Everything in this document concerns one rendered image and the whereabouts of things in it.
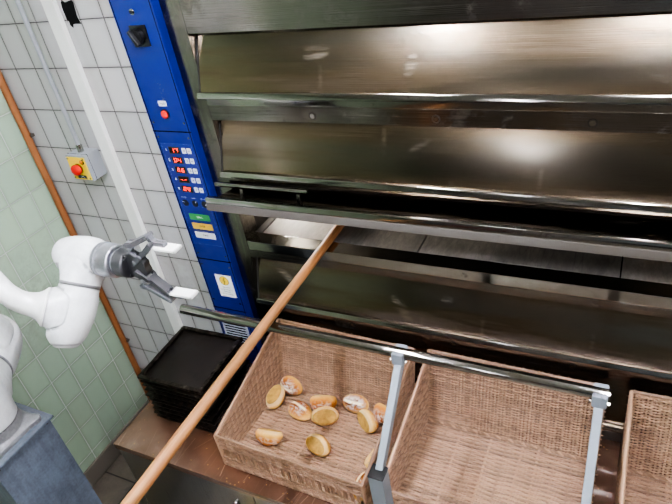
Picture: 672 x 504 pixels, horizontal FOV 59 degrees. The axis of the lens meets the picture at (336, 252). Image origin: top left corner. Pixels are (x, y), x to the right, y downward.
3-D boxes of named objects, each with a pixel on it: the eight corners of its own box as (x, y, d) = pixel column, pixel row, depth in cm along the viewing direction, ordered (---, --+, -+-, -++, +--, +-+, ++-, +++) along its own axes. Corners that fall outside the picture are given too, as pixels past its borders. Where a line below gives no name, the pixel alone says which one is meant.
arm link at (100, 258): (121, 263, 159) (138, 265, 157) (97, 283, 153) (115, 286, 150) (109, 234, 154) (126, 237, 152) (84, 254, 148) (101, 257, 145)
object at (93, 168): (88, 170, 224) (78, 146, 219) (108, 172, 220) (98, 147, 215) (74, 180, 219) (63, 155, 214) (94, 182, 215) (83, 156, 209)
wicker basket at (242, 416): (291, 367, 239) (276, 315, 224) (424, 402, 214) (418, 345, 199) (221, 465, 205) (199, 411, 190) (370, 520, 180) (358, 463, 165)
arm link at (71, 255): (123, 242, 159) (112, 291, 157) (81, 236, 166) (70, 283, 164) (91, 234, 149) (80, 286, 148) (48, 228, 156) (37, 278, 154)
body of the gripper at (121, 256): (124, 239, 151) (152, 243, 148) (135, 266, 156) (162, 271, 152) (103, 256, 146) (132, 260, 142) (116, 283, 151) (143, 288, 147)
